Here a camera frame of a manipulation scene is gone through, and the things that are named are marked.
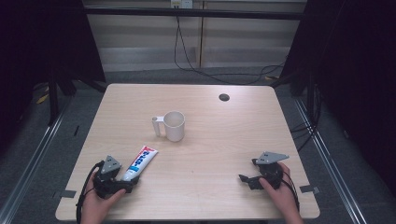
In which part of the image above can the white toothpaste tube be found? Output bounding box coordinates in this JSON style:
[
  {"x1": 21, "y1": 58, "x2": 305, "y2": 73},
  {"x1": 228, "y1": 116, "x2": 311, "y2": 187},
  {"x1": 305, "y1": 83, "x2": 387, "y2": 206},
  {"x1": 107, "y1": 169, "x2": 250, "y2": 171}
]
[{"x1": 120, "y1": 145, "x2": 159, "y2": 183}]

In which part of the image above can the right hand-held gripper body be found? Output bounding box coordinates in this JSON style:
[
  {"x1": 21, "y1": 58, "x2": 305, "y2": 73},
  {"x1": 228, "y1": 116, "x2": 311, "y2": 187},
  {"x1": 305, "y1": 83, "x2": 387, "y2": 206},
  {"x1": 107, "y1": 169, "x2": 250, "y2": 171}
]
[{"x1": 251, "y1": 151, "x2": 290, "y2": 189}]

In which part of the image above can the bundle of black cables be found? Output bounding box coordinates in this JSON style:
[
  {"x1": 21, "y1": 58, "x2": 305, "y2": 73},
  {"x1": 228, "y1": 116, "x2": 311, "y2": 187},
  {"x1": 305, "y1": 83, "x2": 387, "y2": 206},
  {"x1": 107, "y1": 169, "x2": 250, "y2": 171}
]
[{"x1": 290, "y1": 83, "x2": 323, "y2": 153}]

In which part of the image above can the black horizontal frame bar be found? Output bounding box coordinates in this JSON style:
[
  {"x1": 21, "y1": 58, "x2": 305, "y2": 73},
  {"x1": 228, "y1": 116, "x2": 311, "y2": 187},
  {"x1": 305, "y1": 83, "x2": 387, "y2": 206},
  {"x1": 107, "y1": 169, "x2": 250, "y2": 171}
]
[{"x1": 83, "y1": 7, "x2": 305, "y2": 21}]

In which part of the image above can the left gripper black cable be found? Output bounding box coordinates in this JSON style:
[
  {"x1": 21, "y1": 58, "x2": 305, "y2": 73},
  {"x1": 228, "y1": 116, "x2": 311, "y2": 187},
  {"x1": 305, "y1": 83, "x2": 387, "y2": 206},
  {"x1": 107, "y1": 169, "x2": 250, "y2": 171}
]
[{"x1": 76, "y1": 160, "x2": 106, "y2": 224}]

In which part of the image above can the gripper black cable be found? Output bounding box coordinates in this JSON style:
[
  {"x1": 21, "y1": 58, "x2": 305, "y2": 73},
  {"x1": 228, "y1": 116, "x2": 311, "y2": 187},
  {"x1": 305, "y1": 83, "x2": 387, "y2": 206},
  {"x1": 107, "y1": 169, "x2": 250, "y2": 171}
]
[
  {"x1": 76, "y1": 160, "x2": 106, "y2": 224},
  {"x1": 281, "y1": 169, "x2": 302, "y2": 214}
]

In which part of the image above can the white wall power outlet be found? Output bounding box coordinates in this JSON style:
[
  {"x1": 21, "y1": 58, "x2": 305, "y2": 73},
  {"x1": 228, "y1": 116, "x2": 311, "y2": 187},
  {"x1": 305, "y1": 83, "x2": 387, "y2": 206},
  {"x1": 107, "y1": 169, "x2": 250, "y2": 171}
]
[{"x1": 170, "y1": 0, "x2": 194, "y2": 9}]

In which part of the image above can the person's right hand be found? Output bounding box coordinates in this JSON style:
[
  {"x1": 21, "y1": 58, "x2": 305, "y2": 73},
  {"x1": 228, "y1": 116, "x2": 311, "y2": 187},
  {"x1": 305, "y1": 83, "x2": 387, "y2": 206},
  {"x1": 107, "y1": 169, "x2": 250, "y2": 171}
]
[{"x1": 259, "y1": 161, "x2": 301, "y2": 217}]

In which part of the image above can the grey tape piece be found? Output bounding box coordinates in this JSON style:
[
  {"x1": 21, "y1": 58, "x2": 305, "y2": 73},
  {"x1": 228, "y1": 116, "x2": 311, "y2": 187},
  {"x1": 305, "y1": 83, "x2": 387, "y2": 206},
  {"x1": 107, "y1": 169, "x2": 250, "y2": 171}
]
[
  {"x1": 51, "y1": 189, "x2": 78, "y2": 200},
  {"x1": 299, "y1": 184, "x2": 321, "y2": 195}
]

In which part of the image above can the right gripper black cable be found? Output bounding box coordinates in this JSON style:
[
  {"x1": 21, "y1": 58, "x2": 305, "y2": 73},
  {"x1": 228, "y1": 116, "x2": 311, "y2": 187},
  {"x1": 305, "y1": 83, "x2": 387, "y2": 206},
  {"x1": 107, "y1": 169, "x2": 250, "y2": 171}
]
[{"x1": 281, "y1": 169, "x2": 302, "y2": 214}]

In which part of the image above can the yellow floor tape strip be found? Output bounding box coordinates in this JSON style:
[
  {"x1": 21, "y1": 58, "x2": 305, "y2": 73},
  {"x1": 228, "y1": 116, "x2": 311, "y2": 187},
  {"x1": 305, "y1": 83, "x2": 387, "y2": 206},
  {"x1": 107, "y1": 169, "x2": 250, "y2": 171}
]
[{"x1": 35, "y1": 91, "x2": 50, "y2": 105}]

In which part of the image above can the black curtain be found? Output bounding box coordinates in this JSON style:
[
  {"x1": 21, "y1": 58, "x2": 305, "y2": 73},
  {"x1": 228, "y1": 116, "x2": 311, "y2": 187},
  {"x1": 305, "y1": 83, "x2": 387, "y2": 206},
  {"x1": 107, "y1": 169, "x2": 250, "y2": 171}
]
[
  {"x1": 0, "y1": 0, "x2": 107, "y2": 153},
  {"x1": 270, "y1": 0, "x2": 396, "y2": 200}
]

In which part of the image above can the long black floor cable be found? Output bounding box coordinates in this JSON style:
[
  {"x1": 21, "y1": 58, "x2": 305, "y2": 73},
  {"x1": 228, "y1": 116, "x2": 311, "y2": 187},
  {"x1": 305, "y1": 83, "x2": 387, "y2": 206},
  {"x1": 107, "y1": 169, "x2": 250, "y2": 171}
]
[{"x1": 173, "y1": 14, "x2": 287, "y2": 86}]

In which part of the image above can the metal floor rail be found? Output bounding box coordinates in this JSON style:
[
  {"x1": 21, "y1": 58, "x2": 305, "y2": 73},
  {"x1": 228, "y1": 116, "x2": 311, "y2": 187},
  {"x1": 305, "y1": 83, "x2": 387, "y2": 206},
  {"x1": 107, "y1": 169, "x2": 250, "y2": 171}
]
[
  {"x1": 293, "y1": 98, "x2": 370, "y2": 224},
  {"x1": 0, "y1": 96, "x2": 73, "y2": 224}
]

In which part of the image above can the white cup with handle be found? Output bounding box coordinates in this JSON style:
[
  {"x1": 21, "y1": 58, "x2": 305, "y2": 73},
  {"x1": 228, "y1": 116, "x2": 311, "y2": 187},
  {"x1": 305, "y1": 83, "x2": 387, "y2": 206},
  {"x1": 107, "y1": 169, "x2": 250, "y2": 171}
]
[{"x1": 151, "y1": 110, "x2": 187, "y2": 143}]

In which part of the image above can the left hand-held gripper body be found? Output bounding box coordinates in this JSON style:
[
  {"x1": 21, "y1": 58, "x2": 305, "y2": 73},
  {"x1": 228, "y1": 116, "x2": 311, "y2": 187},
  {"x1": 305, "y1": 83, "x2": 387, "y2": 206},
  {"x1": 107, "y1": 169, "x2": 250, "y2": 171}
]
[{"x1": 92, "y1": 155, "x2": 126, "y2": 200}]

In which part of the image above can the person's left hand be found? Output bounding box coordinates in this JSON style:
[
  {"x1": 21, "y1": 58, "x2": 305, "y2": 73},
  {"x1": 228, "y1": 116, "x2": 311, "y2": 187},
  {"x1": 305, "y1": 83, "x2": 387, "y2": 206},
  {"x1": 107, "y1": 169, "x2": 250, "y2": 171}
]
[{"x1": 81, "y1": 181, "x2": 127, "y2": 219}]

